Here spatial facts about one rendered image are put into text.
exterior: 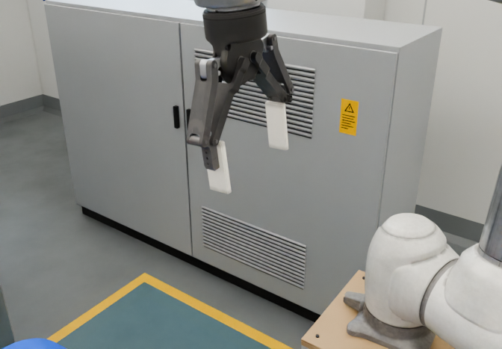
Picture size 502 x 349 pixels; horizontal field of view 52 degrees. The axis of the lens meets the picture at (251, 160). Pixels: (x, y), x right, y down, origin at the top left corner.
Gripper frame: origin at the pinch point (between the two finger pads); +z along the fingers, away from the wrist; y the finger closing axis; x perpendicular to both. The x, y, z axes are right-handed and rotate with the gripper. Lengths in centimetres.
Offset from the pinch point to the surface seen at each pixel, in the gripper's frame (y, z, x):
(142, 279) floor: 97, 154, 165
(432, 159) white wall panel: 250, 124, 50
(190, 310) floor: 94, 156, 125
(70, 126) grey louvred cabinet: 127, 82, 241
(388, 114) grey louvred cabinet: 129, 46, 32
